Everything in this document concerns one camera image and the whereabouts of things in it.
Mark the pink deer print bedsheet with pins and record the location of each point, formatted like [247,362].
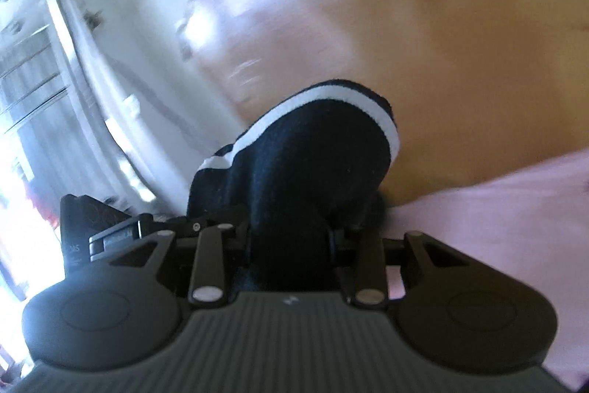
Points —
[531,225]

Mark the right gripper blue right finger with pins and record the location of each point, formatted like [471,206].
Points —
[360,264]

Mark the black green white knit sweater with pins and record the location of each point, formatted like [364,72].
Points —
[310,167]

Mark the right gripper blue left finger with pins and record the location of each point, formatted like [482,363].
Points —
[209,285]

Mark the wood pattern board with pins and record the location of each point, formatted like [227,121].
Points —
[478,88]

